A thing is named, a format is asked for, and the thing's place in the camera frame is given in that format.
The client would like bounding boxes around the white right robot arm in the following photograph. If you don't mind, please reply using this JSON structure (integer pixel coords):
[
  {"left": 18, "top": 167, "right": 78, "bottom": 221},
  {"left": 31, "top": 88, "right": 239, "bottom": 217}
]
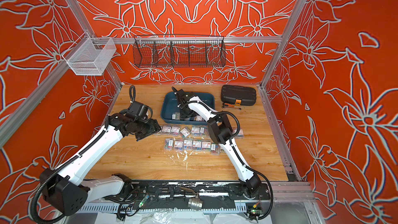
[{"left": 172, "top": 87, "right": 274, "bottom": 201}]

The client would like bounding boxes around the seventeenth clear paper clip box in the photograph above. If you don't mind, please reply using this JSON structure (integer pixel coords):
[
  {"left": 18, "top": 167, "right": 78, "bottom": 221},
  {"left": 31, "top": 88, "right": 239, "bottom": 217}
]
[{"left": 164, "top": 138, "right": 175, "bottom": 151}]

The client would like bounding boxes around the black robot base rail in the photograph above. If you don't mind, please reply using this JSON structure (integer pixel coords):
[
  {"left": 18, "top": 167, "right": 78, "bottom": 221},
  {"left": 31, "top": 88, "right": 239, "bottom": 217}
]
[{"left": 105, "top": 178, "right": 271, "bottom": 215}]

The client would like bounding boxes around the orange black ratchet wrench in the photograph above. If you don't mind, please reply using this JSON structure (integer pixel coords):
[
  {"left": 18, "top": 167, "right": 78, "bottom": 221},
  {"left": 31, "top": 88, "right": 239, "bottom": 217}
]
[{"left": 222, "top": 103, "right": 242, "bottom": 111}]

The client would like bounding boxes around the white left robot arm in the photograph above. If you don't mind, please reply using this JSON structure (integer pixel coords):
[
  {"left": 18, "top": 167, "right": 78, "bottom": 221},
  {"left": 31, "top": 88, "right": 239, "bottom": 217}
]
[{"left": 29, "top": 86, "right": 161, "bottom": 224}]

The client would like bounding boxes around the fourteenth clear paper clip box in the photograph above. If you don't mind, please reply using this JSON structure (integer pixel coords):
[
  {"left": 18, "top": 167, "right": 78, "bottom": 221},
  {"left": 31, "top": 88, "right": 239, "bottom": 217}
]
[{"left": 201, "top": 141, "right": 211, "bottom": 151}]

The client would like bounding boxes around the eleventh clear paper clip box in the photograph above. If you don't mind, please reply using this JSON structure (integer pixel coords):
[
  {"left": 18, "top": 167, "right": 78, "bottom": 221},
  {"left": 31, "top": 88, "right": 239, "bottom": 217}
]
[{"left": 183, "top": 139, "right": 193, "bottom": 150}]

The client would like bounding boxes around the silver metal cylinder fitting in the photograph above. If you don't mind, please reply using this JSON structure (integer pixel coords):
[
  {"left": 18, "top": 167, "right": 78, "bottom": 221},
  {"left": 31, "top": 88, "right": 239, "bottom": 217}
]
[{"left": 188, "top": 197, "right": 203, "bottom": 211}]

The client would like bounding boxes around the fifteenth clear paper clip box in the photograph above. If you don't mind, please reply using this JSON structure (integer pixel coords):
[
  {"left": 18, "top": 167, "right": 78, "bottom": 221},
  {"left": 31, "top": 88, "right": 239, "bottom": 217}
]
[{"left": 210, "top": 144, "right": 220, "bottom": 156}]

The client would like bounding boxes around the black plastic tool case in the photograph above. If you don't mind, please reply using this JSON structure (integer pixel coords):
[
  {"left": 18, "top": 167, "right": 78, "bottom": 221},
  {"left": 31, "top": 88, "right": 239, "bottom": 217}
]
[{"left": 221, "top": 85, "right": 257, "bottom": 106}]

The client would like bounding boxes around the black wire wall basket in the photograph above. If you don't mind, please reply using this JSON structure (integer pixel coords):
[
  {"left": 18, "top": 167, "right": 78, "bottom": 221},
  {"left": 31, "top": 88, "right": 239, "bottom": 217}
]
[{"left": 133, "top": 35, "right": 227, "bottom": 68}]

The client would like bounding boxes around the thirteenth clear paper clip box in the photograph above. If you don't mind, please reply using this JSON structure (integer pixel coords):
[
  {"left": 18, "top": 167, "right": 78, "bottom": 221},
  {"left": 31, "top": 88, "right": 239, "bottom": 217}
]
[{"left": 192, "top": 140, "right": 202, "bottom": 151}]

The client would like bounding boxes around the twelfth clear paper clip box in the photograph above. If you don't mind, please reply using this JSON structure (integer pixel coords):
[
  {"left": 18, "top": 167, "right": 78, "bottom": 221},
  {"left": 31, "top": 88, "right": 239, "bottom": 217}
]
[{"left": 174, "top": 139, "right": 184, "bottom": 151}]

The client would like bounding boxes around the blue plastic storage tray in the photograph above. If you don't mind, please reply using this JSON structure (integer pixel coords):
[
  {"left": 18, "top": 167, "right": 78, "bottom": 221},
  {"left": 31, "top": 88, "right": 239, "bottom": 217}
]
[{"left": 160, "top": 92, "right": 215, "bottom": 125}]

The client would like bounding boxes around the white wire mesh basket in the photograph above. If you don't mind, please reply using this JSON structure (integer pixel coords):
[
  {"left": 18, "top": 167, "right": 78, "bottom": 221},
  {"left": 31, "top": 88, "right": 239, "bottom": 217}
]
[{"left": 63, "top": 38, "right": 116, "bottom": 76}]

